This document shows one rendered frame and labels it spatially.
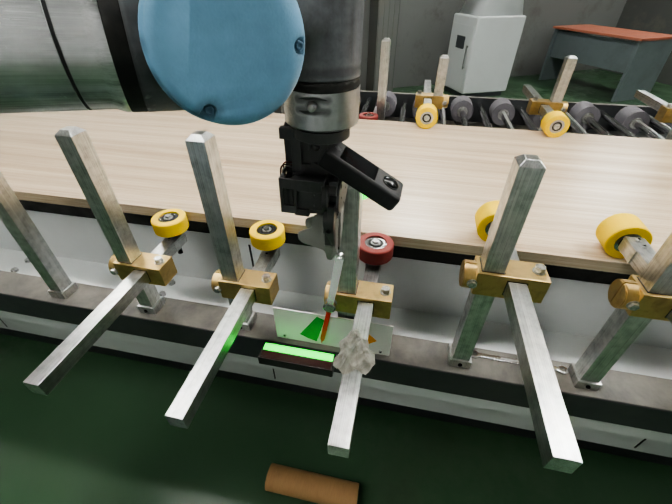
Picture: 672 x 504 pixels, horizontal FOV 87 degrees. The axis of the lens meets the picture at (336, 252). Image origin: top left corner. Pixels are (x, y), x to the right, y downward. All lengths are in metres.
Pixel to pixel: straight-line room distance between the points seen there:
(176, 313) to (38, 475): 0.95
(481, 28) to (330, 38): 5.06
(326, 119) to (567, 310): 0.82
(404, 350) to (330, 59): 0.62
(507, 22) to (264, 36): 5.44
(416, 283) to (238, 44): 0.81
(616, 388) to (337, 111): 0.79
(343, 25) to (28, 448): 1.75
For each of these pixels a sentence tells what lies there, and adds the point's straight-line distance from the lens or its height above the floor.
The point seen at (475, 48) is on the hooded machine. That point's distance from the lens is 5.44.
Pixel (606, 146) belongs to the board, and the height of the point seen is 0.90.
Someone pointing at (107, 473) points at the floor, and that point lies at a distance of 1.65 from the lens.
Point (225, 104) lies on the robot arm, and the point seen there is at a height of 1.31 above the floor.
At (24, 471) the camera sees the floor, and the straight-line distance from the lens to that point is 1.81.
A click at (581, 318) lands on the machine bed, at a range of 1.10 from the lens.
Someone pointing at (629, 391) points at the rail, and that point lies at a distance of 0.97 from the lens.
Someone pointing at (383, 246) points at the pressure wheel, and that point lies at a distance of 0.76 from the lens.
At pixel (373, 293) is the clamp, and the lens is 0.70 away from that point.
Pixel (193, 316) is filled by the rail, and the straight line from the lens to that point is 0.95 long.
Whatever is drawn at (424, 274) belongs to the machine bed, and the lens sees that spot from 0.94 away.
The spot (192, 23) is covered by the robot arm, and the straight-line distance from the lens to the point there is 0.22.
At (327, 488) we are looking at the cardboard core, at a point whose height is 0.08.
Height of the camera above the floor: 1.37
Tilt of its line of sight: 39 degrees down
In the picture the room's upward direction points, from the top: straight up
